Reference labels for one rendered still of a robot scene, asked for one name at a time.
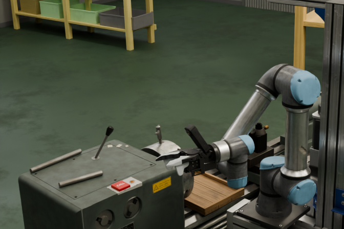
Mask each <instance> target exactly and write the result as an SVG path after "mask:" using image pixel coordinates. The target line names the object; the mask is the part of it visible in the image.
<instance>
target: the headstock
mask: <svg viewBox="0 0 344 229"><path fill-rule="evenodd" d="M119 144H120V145H121V146H120V147H117V145H119ZM108 145H112V147H108ZM126 145H128V144H126V143H124V142H121V141H119V140H111V141H109V142H106V143H104V145H103V147H102V149H101V151H100V153H99V155H98V157H99V159H97V160H93V159H92V157H94V156H95V155H96V153H97V151H98V149H99V147H100V146H101V145H98V146H96V147H93V148H90V149H88V150H85V151H82V152H81V153H80V154H78V155H75V156H73V157H70V158H67V159H65V160H63V161H60V162H58V163H55V164H53V165H50V166H48V167H46V168H43V169H41V170H38V171H36V172H33V173H31V172H30V171H29V172H27V173H24V174H22V175H20V176H19V177H18V184H19V192H20V199H21V207H22V212H23V219H24V227H25V229H185V216H184V188H183V175H181V176H179V175H178V174H177V171H176V169H175V167H174V166H173V168H172V169H171V170H168V169H167V168H166V165H165V163H164V160H161V161H156V158H157V157H156V156H154V155H151V154H149V153H147V152H144V151H142V150H140V149H137V148H135V147H133V146H131V145H128V147H126ZM97 171H102V173H103V175H102V176H98V177H94V178H91V179H87V180H84V181H80V182H77V183H74V184H71V185H67V186H64V187H61V188H60V187H59V185H58V183H59V182H62V181H66V180H69V179H72V178H76V177H80V176H83V175H87V174H90V173H94V172H97ZM129 177H132V178H134V179H136V180H138V181H140V182H142V186H140V187H138V188H135V189H132V190H130V191H127V192H125V193H122V194H119V195H118V193H116V192H114V191H112V190H110V189H108V188H107V187H109V186H111V185H112V184H115V183H117V182H119V181H121V180H125V179H127V178H129ZM132 197H135V198H133V199H130V198H132ZM129 199H130V200H129Z"/></svg>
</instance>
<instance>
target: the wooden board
mask: <svg viewBox="0 0 344 229"><path fill-rule="evenodd" d="M243 195H244V188H240V189H234V188H231V187H229V186H228V184H227V181H226V180H224V179H221V178H219V177H216V176H214V175H212V174H209V173H207V172H205V173H204V174H200V175H197V176H194V185H193V190H192V192H191V194H190V195H189V196H188V197H187V198H185V199H184V205H185V206H186V207H188V208H190V209H192V210H194V211H196V212H198V213H200V214H202V215H204V216H206V215H208V214H209V213H211V212H213V211H215V210H217V209H219V208H221V207H223V206H224V205H226V204H228V203H230V202H232V201H234V200H236V199H238V198H240V197H241V196H243Z"/></svg>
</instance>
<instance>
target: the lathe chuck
mask: <svg viewBox="0 0 344 229"><path fill-rule="evenodd" d="M162 142H164V143H163V144H158V143H159V142H157V143H154V144H152V145H150V146H157V147H159V148H161V149H162V150H164V151H165V152H166V153H169V152H172V151H176V150H178V149H179V150H180V149H181V148H180V147H179V146H178V145H176V144H175V143H173V142H171V141H167V140H163V141H162ZM193 187H194V176H193V177H192V176H191V172H189V173H185V172H183V188H184V192H185V190H186V189H189V191H188V192H187V193H186V194H184V199H185V198H187V197H188V196H189V195H190V194H191V192H192V190H193Z"/></svg>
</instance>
